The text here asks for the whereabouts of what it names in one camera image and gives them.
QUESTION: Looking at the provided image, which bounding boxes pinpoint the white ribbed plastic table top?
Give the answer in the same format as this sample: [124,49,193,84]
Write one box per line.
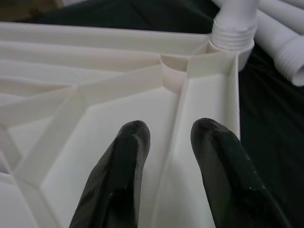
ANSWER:
[0,21,256,228]

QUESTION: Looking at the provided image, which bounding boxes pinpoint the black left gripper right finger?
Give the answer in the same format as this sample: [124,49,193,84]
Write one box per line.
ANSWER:
[190,117,292,228]

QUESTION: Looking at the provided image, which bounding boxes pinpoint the black table cloth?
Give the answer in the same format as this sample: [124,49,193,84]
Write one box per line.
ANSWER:
[14,0,304,228]

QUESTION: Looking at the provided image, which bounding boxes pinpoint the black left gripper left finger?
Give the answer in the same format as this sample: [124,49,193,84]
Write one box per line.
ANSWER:
[68,120,152,228]

